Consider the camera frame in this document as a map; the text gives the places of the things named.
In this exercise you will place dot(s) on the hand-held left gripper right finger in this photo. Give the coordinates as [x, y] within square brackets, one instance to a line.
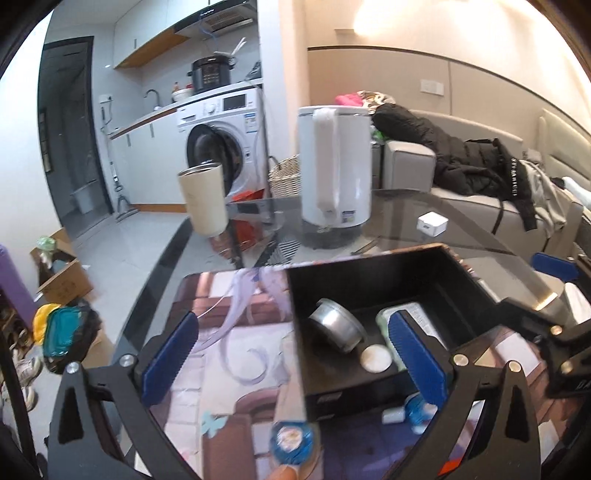
[418, 364]

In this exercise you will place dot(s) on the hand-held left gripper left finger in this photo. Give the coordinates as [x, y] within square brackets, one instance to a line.
[171, 353]

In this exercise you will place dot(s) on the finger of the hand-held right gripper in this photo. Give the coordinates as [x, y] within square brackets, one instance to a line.
[554, 266]
[531, 316]

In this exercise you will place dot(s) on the black storage box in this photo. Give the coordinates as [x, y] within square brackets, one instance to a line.
[332, 286]

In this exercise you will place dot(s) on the round silver disc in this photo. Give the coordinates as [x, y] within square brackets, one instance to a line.
[375, 357]

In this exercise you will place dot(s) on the green white packet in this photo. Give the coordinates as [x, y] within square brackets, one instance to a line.
[385, 321]

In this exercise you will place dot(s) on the printed desk mat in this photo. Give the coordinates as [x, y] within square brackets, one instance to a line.
[240, 369]

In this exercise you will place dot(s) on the grey garment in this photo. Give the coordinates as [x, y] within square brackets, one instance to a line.
[547, 194]

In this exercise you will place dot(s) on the white cloth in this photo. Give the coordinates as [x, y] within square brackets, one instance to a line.
[579, 189]

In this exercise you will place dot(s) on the black bag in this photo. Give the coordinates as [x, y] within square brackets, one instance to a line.
[92, 327]

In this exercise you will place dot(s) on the metal cup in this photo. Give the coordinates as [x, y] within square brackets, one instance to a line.
[334, 325]

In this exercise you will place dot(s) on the cardboard box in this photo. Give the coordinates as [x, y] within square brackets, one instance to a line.
[64, 281]

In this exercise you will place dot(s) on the white charger cube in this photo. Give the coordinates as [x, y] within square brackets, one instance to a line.
[431, 224]

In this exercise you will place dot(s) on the yellow cloth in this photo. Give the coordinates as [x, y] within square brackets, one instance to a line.
[42, 321]

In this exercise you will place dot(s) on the beige padded headboard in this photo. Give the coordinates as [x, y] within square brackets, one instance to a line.
[568, 134]

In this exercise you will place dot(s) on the red bag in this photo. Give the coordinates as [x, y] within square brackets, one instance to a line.
[244, 230]

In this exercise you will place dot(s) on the black puffer jacket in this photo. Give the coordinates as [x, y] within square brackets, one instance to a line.
[452, 161]

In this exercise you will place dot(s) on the blue round capsule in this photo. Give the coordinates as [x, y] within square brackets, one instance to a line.
[290, 439]

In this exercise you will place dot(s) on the pair of sneakers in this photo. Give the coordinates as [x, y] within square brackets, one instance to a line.
[21, 378]

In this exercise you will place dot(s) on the cream tumbler cup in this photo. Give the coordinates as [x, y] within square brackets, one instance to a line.
[203, 203]

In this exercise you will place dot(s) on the floor mop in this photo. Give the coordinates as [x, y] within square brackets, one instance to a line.
[121, 203]

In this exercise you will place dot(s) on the purple rolled mat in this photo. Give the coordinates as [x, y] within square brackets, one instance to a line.
[14, 281]

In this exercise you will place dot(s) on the grey sofa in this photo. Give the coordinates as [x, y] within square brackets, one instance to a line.
[411, 166]

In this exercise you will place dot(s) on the grey plastic bin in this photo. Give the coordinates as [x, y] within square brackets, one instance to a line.
[87, 197]

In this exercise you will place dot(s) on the lower kitchen cabinet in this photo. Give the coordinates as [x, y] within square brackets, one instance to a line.
[147, 166]

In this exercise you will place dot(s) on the kitchen cabinet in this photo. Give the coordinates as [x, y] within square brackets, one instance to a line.
[147, 37]
[147, 166]

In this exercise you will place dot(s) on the wicker basket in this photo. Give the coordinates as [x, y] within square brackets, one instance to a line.
[285, 177]

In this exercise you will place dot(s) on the white electric kettle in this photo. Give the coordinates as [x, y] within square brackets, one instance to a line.
[348, 161]

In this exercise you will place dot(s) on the patterned cloth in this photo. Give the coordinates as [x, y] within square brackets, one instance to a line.
[376, 98]

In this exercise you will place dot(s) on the dark door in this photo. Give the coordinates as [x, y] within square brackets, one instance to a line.
[69, 129]

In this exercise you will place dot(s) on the white washing machine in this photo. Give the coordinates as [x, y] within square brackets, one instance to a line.
[226, 110]

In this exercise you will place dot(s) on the kitchen faucet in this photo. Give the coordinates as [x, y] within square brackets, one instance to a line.
[153, 96]

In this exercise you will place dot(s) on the white bowl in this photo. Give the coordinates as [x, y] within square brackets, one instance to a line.
[182, 94]

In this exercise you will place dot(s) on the pink cloth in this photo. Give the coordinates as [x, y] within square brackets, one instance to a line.
[348, 99]

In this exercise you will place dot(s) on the black pressure cooker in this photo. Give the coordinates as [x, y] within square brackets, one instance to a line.
[210, 74]

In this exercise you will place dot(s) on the upper kitchen cabinet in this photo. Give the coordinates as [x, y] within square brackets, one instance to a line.
[147, 37]

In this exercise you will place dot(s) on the range hood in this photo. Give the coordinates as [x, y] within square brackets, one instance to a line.
[217, 18]

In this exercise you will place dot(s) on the white wall switch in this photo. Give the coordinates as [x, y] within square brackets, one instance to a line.
[432, 86]

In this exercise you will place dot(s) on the white wall outlet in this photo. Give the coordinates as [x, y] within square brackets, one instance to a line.
[106, 98]

